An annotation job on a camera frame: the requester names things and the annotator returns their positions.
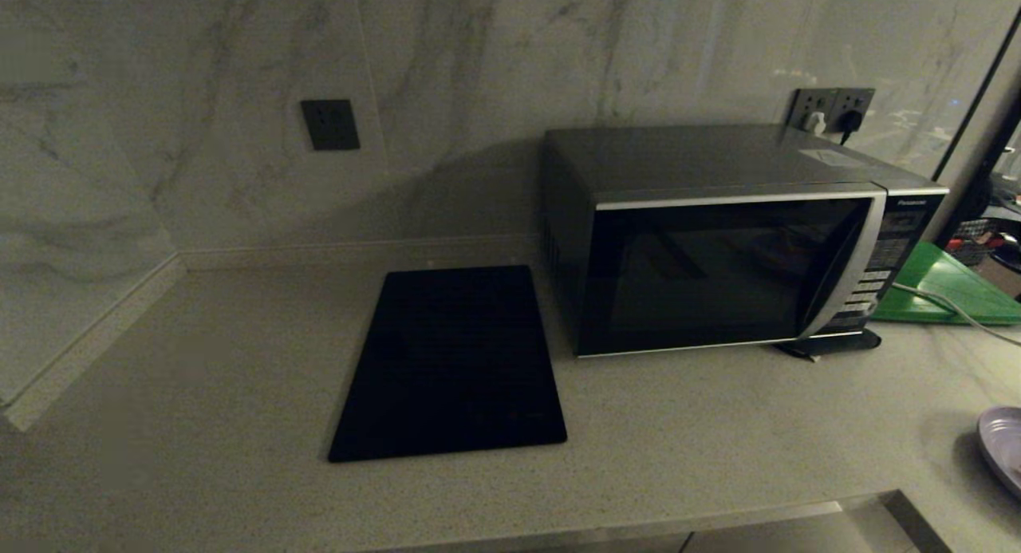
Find white power cable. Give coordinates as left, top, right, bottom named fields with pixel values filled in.
left=892, top=282, right=1021, bottom=347

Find silver microwave oven body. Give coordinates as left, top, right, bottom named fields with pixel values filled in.
left=542, top=124, right=950, bottom=360

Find black glass induction cooktop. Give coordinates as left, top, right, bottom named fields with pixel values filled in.
left=329, top=266, right=568, bottom=463

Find black wire basket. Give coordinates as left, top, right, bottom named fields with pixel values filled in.
left=948, top=216, right=1021, bottom=268

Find black metal frame post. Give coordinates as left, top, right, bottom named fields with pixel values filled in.
left=932, top=14, right=1021, bottom=243

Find black single wall socket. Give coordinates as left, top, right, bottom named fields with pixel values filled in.
left=301, top=100, right=361, bottom=152

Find purple round plate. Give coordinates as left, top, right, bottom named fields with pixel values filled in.
left=978, top=407, right=1021, bottom=500

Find green cutting board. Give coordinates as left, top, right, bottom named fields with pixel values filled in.
left=869, top=242, right=1021, bottom=326

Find grey double wall socket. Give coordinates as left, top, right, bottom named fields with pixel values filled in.
left=786, top=88, right=876, bottom=136

